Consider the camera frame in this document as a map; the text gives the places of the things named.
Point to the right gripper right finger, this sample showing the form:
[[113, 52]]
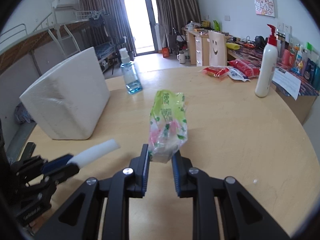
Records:
[[189, 181]]

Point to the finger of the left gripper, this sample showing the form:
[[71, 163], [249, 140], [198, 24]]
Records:
[[59, 170]]

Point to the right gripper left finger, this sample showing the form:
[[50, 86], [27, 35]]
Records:
[[132, 181]]

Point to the green floral tissue pack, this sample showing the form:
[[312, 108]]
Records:
[[168, 126]]

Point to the blue plaid quilt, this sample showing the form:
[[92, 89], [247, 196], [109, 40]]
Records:
[[21, 115]]

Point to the white styrofoam box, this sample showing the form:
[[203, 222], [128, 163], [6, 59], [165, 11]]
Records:
[[68, 100]]

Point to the metal bunk bed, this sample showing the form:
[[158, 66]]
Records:
[[59, 27]]

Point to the white red snack packet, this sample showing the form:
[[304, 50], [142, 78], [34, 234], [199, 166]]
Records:
[[237, 75]]

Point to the black folding chair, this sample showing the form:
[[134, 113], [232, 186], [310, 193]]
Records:
[[122, 43]]

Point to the white thermos jug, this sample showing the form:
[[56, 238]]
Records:
[[181, 57]]

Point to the large red snack bag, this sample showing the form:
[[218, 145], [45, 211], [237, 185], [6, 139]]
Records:
[[248, 69]]

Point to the orange bag on floor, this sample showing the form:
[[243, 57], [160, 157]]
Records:
[[165, 52]]

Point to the smiley face wooden chair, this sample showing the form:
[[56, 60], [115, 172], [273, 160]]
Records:
[[217, 49]]

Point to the white lotion pump bottle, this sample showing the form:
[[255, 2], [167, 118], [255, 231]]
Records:
[[268, 65]]

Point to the light wooden desk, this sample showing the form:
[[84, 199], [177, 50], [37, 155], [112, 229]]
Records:
[[198, 45]]

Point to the white paper sheet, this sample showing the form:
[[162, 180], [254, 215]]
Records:
[[287, 81]]

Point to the yellow bottle on desk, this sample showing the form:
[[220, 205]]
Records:
[[232, 46]]

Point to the black headphones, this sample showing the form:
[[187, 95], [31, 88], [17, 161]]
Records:
[[260, 42]]

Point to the white air conditioner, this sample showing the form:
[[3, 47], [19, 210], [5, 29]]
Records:
[[64, 4]]

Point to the left brown curtain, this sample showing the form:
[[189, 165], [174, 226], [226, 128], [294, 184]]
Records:
[[116, 23]]

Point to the brown curtain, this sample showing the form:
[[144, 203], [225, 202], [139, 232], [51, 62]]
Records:
[[175, 14], [116, 23]]

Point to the right brown curtain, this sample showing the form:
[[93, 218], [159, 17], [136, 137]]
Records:
[[175, 14]]

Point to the glass balcony door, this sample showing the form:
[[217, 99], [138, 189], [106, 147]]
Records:
[[143, 21]]

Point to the pink cartoon wall picture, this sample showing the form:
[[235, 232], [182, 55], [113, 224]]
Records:
[[264, 7]]

